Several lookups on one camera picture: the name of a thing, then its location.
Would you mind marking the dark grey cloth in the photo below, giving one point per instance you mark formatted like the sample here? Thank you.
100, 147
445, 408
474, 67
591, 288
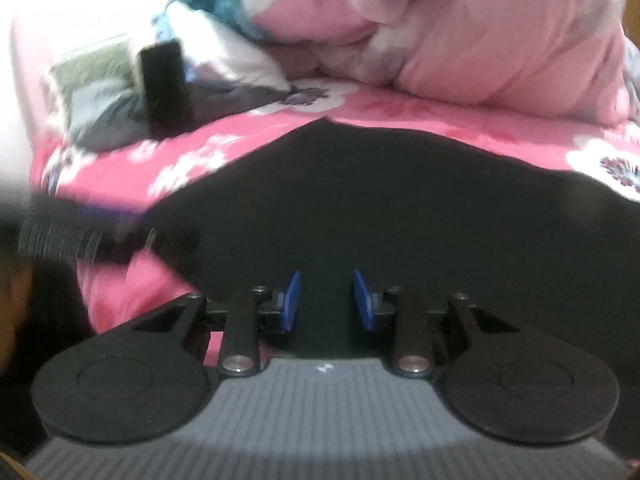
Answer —
110, 120

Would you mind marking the pale green cloth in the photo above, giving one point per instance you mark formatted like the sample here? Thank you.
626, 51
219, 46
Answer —
90, 65

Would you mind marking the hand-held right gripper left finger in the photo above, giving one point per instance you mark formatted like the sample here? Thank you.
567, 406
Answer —
291, 305

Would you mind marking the white folded cloth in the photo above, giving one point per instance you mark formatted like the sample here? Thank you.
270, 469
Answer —
225, 50

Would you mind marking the black printed t-shirt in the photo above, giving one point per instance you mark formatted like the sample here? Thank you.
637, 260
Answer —
400, 200

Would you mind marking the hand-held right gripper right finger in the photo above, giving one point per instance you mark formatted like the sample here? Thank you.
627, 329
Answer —
362, 302

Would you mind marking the pink floral blanket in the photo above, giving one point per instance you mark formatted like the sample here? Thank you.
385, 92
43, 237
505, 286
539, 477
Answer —
210, 140

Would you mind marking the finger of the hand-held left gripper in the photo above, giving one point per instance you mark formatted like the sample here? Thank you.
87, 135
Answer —
150, 240

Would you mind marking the pink patterned duvet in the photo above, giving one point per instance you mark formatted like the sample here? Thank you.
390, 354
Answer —
475, 25

